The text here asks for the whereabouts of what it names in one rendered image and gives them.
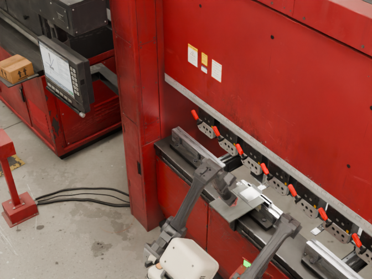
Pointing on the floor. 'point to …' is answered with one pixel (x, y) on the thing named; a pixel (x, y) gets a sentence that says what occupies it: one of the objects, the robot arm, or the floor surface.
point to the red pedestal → (29, 211)
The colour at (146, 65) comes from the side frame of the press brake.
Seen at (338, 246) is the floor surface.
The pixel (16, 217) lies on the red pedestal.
